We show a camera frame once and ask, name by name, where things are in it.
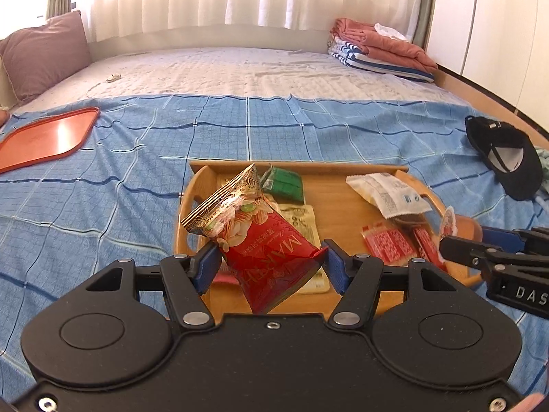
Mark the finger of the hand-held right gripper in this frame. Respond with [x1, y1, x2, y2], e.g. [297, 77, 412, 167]
[480, 227, 549, 254]
[438, 235, 515, 269]

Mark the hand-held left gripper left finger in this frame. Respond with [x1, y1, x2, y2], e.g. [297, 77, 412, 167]
[56, 242, 223, 331]

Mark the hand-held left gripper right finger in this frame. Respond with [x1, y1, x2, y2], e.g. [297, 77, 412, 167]
[322, 238, 490, 331]

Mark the clear jelly cup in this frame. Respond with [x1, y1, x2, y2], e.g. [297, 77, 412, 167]
[440, 206, 483, 245]

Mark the long red snack bar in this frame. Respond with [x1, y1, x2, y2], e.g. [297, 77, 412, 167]
[413, 227, 447, 269]

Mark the wooden tray with handles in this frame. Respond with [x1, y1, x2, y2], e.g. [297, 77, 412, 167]
[174, 160, 483, 322]

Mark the square red cracker packet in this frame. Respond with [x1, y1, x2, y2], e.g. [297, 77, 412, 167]
[361, 221, 420, 265]

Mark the yellow snack packet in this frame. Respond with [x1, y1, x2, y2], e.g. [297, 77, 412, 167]
[274, 204, 332, 295]

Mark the red and gold nut packet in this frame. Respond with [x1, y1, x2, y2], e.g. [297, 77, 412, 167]
[180, 163, 329, 315]

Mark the brown snack packet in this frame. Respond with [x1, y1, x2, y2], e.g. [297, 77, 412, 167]
[392, 212, 432, 228]

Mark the white snack packet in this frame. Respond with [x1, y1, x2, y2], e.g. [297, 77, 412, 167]
[346, 172, 433, 219]

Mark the green snack packet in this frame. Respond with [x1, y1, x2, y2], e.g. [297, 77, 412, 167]
[260, 167, 304, 204]

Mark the black cap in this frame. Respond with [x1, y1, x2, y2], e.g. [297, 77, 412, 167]
[465, 116, 545, 201]

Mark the pale green garment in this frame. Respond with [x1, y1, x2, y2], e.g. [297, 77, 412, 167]
[534, 146, 549, 194]

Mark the blue checked bed sheet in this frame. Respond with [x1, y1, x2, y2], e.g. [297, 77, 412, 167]
[0, 94, 549, 361]

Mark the white quilted mattress pad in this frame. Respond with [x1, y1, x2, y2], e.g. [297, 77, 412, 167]
[17, 47, 468, 106]

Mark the orange plastic tray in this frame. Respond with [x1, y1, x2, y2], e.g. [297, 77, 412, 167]
[0, 106, 101, 174]

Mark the white wardrobe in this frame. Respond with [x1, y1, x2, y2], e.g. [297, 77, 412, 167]
[429, 0, 549, 134]

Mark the folded blue striped blanket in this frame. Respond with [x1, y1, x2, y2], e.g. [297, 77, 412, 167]
[328, 36, 435, 83]

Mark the folded blankets stack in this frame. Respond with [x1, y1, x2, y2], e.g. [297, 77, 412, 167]
[331, 18, 438, 73]

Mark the purple pillow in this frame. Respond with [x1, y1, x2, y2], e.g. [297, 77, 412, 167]
[0, 10, 92, 103]

